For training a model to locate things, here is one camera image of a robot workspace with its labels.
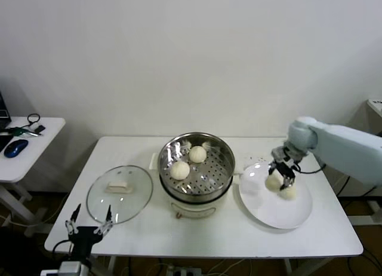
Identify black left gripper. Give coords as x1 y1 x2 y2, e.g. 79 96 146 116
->
64 203 113 259

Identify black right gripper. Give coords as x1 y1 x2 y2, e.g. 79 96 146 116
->
267 156 296 190

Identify white steamed baozi bun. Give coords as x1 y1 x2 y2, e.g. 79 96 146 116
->
279 183 298 201
189 146 207 163
170 161 191 180
264 173 283 193

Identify round glass pot lid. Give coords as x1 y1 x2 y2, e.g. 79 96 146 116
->
85 165 154 225

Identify stainless steel steamer basket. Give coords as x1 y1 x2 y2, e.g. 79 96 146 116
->
149 132 245 203

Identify white round plate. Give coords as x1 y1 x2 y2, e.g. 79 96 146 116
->
238 162 313 230

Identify small white side table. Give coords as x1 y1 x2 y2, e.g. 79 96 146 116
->
0 116 66 238

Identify blue computer mouse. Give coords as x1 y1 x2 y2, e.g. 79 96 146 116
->
3 139 29 158

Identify black laptop computer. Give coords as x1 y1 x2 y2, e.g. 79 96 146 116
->
0 90 15 153

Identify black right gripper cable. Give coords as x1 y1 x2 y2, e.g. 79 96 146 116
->
294 162 326 174

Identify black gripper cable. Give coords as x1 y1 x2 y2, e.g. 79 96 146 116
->
52 239 74 259
294 162 326 174

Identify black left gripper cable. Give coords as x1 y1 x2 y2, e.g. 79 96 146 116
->
52 239 74 259

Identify black power cable with adapter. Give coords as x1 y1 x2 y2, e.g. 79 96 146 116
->
336 174 380 198

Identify green handled tool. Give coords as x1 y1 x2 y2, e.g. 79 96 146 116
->
5 125 41 137

